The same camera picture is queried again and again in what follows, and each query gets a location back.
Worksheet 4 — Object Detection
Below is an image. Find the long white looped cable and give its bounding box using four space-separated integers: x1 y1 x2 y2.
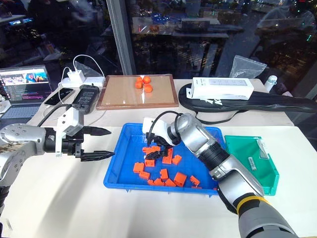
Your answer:
73 55 106 78

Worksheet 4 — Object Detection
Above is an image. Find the wooden framed glass tray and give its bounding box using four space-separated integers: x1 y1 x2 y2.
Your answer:
96 73 180 111

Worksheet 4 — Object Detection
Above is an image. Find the white power strip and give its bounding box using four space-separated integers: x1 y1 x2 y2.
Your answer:
60 76 106 88

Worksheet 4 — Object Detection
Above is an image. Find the white phone charging cable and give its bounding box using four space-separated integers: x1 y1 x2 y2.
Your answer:
57 66 73 107

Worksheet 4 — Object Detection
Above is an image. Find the blue plastic bin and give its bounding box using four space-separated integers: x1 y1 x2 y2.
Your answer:
103 122 225 198

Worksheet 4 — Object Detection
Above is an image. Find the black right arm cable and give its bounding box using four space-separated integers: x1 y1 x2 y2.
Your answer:
149 111 184 139

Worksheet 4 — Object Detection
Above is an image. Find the black power adapter brick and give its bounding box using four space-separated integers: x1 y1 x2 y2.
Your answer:
72 84 101 115

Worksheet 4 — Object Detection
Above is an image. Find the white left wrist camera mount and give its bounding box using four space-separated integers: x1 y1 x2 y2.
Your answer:
54 107 84 158

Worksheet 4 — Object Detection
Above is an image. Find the white wall charger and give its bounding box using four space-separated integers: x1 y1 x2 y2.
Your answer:
67 69 86 83

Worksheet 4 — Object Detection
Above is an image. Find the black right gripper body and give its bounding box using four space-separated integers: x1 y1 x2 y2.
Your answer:
145 132 174 151

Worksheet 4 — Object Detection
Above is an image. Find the black fabric bag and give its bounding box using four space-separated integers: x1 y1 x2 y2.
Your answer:
178 83 317 125

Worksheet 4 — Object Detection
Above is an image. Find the small white bottle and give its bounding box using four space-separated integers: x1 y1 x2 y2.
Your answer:
263 75 278 93

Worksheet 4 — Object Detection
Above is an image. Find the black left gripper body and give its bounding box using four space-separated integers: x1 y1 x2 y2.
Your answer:
61 137 85 158

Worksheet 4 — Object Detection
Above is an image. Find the clear plastic zip bag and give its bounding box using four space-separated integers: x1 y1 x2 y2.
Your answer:
228 55 268 80

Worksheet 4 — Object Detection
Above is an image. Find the black smartphone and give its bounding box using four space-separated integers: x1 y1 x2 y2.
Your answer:
44 87 75 107

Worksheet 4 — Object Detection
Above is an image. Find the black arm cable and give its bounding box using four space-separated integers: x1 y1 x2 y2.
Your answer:
37 104 74 127
149 111 184 139

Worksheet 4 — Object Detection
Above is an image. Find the green plastic bin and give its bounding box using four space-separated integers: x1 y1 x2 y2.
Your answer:
223 135 280 196

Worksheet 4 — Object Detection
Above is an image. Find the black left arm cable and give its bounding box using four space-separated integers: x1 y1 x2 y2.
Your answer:
37 104 74 127

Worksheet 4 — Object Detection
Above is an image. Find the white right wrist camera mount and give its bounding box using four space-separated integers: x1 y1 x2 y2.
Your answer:
142 117 174 145

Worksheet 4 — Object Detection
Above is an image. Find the long white cardboard box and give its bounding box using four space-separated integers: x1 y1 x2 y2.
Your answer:
190 77 255 101

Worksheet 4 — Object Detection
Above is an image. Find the open laptop computer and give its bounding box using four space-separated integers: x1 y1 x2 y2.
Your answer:
0 64 53 120

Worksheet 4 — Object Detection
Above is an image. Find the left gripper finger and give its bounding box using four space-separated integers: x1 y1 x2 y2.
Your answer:
82 126 112 137
80 149 116 163

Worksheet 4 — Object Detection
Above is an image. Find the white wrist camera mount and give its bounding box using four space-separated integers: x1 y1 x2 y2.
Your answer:
142 117 174 145
54 107 84 158

